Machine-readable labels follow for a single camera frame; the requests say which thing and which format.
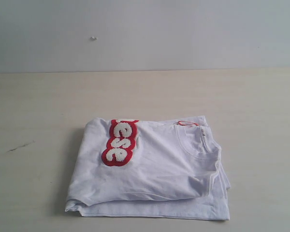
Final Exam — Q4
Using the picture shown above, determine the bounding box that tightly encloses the orange neck label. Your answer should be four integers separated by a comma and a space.
177, 120, 198, 126

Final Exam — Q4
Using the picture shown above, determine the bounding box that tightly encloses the white t-shirt red lettering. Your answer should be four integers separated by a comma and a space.
65, 116, 230, 221

